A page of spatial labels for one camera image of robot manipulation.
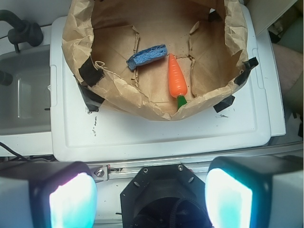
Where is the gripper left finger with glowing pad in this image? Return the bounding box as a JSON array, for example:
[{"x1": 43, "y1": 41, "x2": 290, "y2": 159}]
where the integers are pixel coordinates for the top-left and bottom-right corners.
[{"x1": 0, "y1": 161, "x2": 97, "y2": 228}]

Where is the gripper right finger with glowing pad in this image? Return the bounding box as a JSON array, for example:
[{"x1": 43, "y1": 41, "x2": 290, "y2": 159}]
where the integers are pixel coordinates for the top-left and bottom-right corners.
[{"x1": 205, "y1": 155, "x2": 304, "y2": 228}]

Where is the orange plastic toy carrot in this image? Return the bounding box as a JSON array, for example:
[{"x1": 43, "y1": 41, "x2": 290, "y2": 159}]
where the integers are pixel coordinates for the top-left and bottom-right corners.
[{"x1": 168, "y1": 54, "x2": 188, "y2": 110}]

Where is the white plastic tray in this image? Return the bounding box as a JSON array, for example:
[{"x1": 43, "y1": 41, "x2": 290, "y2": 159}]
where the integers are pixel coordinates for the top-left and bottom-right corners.
[{"x1": 50, "y1": 17, "x2": 271, "y2": 162}]

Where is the brown paper bag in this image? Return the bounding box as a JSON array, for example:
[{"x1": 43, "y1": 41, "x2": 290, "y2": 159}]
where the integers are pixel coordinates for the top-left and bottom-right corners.
[{"x1": 62, "y1": 0, "x2": 258, "y2": 121}]

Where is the black faucet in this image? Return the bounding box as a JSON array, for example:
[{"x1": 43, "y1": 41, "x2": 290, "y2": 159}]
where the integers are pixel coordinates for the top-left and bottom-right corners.
[{"x1": 0, "y1": 9, "x2": 44, "y2": 53}]

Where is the blue sponge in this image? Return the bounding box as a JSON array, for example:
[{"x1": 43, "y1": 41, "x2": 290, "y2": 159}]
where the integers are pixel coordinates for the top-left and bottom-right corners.
[{"x1": 126, "y1": 44, "x2": 168, "y2": 71}]

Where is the black cable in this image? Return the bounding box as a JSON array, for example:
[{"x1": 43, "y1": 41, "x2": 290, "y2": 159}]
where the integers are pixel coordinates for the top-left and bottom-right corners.
[{"x1": 0, "y1": 141, "x2": 54, "y2": 162}]

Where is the aluminium rail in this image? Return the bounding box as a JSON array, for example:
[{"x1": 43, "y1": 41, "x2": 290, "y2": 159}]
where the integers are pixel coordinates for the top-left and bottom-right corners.
[{"x1": 88, "y1": 142, "x2": 304, "y2": 182}]

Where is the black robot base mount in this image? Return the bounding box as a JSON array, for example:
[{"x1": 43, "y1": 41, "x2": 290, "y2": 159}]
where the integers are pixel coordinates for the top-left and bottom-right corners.
[{"x1": 120, "y1": 169, "x2": 212, "y2": 228}]

